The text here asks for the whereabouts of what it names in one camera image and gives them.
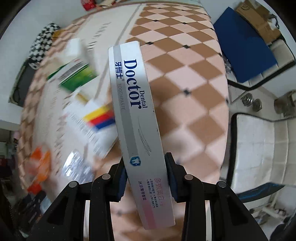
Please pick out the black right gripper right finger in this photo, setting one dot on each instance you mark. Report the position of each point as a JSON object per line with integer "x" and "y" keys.
{"x": 188, "y": 189}

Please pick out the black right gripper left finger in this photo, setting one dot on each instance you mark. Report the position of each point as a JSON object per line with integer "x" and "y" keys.
{"x": 107, "y": 188}

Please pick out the silver Doctor toothpaste box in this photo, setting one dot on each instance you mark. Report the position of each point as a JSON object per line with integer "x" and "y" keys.
{"x": 139, "y": 137}

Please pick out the silver pill blister pack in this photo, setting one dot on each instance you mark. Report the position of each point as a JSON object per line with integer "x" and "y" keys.
{"x": 76, "y": 169}

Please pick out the white box with colour stripes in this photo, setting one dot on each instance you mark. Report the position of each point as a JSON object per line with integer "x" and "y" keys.
{"x": 94, "y": 124}

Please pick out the orange plastic snack bag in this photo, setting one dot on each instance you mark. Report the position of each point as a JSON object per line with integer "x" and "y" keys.
{"x": 38, "y": 168}

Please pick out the green white medicine box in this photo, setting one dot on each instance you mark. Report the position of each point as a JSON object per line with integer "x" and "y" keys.
{"x": 78, "y": 69}

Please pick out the white cushioned chair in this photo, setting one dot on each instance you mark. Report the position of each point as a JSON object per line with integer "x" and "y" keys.
{"x": 261, "y": 151}

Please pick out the checkered pink brown tablecloth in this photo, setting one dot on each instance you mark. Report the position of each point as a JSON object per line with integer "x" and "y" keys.
{"x": 186, "y": 73}

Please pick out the black white checkered cloth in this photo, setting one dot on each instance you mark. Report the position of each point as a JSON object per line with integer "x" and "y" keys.
{"x": 41, "y": 45}

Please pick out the cardboard box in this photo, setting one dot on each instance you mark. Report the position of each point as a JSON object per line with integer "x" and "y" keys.
{"x": 264, "y": 22}

